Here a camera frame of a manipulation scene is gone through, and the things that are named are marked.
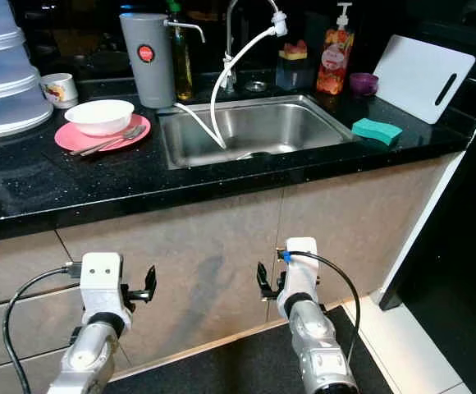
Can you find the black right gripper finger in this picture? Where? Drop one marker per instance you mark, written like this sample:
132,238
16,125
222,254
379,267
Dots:
263,279

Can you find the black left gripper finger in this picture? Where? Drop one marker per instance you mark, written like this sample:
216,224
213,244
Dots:
151,279

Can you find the metal fork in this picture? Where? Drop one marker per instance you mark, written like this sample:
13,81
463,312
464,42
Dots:
98,148

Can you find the pink plate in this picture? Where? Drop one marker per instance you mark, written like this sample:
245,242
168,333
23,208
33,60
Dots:
74,139

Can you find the white bowl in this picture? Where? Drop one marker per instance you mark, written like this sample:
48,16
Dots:
98,115

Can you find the dark grey floor mat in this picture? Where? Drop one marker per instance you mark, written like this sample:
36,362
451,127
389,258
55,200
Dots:
230,361

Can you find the chrome sink drain strainer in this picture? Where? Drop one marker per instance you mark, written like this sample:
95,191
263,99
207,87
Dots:
257,155

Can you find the metal spoon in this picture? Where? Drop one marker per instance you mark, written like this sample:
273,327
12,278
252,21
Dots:
135,130

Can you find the stainless steel sink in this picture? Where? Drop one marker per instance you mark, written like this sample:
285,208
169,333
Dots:
287,127

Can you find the green sponge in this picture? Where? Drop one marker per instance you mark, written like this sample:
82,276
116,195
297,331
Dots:
377,130

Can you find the round metal hole cover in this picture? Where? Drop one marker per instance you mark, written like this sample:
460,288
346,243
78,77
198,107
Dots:
255,85

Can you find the grey water filter canister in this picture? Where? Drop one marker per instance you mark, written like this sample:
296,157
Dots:
148,74

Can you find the dark clear sponge holder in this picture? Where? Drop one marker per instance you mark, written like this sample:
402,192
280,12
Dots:
291,74

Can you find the oil bottle with green cap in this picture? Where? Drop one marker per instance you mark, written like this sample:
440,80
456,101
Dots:
183,74

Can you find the white printed mug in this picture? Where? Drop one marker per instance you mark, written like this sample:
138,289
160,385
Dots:
59,89

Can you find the small purple cup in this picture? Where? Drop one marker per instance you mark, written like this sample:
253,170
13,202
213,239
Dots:
363,84

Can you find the orange dish soap pump bottle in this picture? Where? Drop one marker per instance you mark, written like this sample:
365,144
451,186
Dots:
335,61

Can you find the red and yellow sponge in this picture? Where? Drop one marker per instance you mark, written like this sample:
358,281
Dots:
293,51

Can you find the stacked white plastic food covers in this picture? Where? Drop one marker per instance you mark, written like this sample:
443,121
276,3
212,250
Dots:
4,82

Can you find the chrome faucet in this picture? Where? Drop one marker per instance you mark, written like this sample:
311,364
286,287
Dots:
230,33

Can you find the white cutting board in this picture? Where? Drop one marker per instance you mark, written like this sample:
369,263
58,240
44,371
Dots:
418,78

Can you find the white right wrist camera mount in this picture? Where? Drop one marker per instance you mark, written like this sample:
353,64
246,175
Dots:
299,271

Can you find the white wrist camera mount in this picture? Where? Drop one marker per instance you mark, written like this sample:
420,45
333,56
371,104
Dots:
299,271
102,283

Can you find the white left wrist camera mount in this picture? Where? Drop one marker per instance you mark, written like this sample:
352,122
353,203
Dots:
102,283

